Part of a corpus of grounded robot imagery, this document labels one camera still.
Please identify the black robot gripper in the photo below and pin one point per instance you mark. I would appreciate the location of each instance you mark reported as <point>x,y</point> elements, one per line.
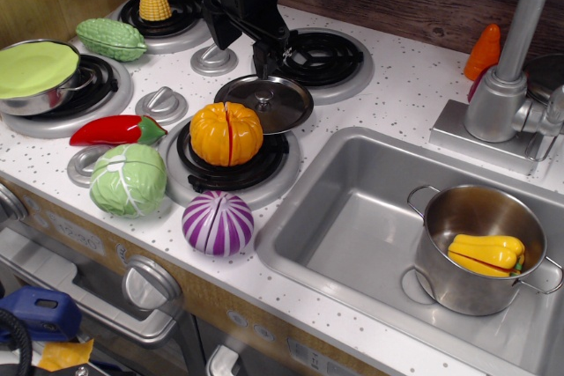
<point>260,20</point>

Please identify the steel pot lid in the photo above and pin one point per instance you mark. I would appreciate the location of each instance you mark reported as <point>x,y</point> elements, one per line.
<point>280,103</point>

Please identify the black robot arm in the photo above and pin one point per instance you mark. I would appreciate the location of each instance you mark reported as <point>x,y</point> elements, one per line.
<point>260,20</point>

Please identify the silver stove knob upper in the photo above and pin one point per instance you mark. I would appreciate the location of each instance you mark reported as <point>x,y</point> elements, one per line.
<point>213,61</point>

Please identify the silver stove knob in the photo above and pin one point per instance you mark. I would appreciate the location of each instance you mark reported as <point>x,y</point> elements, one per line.
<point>165,106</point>
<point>81,165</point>
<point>213,61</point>

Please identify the back right stove burner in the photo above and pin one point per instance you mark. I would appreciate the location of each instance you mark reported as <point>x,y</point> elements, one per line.
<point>334,66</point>

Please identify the stove burner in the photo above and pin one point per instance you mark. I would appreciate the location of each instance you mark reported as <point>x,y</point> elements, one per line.
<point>334,66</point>
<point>184,30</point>
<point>259,182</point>
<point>108,91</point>

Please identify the back left stove burner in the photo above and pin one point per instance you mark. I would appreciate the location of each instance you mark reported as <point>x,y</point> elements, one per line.
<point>184,30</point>

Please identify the silver stove knob middle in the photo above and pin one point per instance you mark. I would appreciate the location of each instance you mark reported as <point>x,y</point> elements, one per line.
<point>165,106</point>

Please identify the front right stove burner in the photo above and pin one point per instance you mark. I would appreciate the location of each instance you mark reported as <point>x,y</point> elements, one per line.
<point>259,182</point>

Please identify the front left stove burner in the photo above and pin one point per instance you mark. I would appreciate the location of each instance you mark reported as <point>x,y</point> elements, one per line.
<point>108,91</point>

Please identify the silver stove knob lower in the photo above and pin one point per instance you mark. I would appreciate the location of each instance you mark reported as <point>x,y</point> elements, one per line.
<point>81,165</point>

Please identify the steel pan on stove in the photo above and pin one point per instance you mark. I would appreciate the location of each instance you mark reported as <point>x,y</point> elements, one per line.
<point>44,101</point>

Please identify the orange toy pumpkin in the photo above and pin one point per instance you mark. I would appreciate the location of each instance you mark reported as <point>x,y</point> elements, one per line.
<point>226,134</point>

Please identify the yellow toy corn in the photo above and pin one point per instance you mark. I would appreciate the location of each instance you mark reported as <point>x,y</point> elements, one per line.
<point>154,10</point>

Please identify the red toy chili pepper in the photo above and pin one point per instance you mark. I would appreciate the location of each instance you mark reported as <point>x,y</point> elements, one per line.
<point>119,129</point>

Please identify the green toy bitter gourd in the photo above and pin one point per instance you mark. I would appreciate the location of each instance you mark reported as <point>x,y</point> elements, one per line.
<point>116,40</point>

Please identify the grey sink basin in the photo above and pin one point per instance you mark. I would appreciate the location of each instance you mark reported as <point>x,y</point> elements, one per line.
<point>369,223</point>

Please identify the purple striped toy onion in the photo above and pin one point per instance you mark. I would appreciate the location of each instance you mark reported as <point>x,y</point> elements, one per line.
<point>217,223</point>

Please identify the green toy cabbage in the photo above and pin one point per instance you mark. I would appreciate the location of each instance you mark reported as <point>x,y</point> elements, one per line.
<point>129,181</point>

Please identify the orange toy carrot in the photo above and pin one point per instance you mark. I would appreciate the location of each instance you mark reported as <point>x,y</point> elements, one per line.
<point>485,53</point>

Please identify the light green plate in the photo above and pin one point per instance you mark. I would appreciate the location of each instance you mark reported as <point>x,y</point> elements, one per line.
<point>34,67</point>

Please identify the silver toy faucet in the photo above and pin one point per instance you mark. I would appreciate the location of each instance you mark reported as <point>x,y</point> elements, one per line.
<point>501,125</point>

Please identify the steel pot in sink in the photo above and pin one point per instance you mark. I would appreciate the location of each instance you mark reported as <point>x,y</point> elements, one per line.
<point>481,211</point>

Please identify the silver oven dial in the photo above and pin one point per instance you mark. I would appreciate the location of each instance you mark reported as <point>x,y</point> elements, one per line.
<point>147,285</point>

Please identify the yellow toy bell pepper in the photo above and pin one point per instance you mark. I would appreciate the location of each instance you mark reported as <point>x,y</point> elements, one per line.
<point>493,255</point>

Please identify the blue plastic clamp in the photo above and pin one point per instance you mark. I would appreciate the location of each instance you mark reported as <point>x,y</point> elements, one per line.
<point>49,316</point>

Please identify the yellow tape piece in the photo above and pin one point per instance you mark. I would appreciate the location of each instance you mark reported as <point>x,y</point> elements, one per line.
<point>61,355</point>

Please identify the silver oven door handle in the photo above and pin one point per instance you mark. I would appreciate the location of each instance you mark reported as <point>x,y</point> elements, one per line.
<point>43,268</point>

